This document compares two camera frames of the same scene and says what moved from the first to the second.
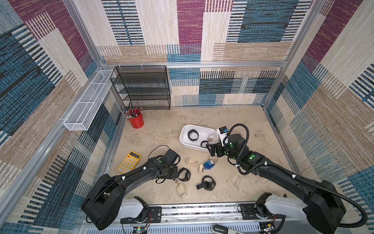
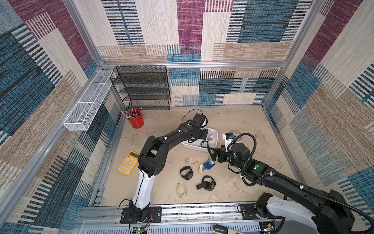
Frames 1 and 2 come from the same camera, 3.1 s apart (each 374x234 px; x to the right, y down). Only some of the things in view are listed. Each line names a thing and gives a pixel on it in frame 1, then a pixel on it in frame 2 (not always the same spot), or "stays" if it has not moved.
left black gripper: (175, 175) to (206, 133)
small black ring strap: (203, 141) stays
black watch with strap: (208, 185) stays
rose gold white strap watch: (211, 137) stays
